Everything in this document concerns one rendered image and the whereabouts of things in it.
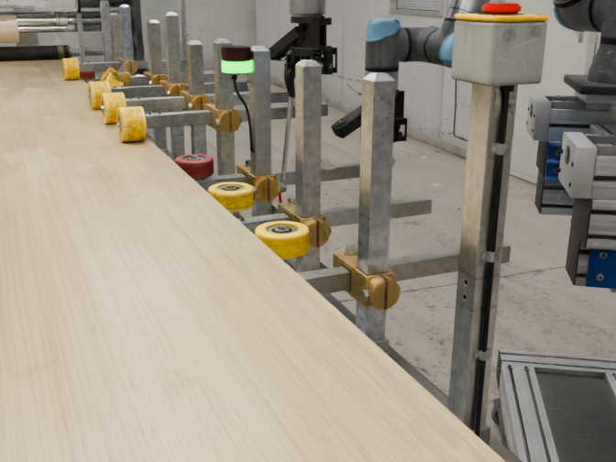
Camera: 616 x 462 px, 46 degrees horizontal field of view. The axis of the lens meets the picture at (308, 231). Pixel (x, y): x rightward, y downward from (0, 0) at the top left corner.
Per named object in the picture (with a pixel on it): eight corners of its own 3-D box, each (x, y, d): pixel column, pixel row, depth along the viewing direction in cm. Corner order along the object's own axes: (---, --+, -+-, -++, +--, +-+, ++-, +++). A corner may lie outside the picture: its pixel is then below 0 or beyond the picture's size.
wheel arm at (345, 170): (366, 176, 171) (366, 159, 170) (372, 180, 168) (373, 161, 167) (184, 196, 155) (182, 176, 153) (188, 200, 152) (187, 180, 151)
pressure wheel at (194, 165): (209, 202, 160) (207, 150, 156) (220, 212, 153) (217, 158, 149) (173, 205, 157) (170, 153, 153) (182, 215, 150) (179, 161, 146)
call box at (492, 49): (500, 82, 84) (507, 12, 81) (542, 90, 78) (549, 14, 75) (449, 85, 81) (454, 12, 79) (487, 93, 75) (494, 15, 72)
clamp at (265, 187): (258, 184, 164) (258, 162, 163) (280, 200, 153) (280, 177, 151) (234, 187, 162) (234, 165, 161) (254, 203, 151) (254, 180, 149)
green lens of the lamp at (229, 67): (246, 69, 149) (246, 58, 149) (256, 72, 144) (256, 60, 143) (217, 71, 147) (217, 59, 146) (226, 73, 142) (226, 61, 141)
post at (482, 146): (468, 423, 96) (499, 78, 82) (491, 444, 92) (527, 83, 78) (440, 431, 95) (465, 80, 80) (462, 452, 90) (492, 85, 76)
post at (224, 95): (233, 233, 185) (226, 38, 170) (237, 237, 182) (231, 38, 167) (219, 235, 184) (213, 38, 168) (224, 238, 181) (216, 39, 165)
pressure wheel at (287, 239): (268, 283, 116) (266, 214, 113) (315, 290, 114) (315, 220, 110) (247, 303, 109) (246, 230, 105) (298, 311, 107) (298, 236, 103)
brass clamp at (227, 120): (225, 122, 183) (225, 102, 182) (243, 131, 171) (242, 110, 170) (202, 124, 181) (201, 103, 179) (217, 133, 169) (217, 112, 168)
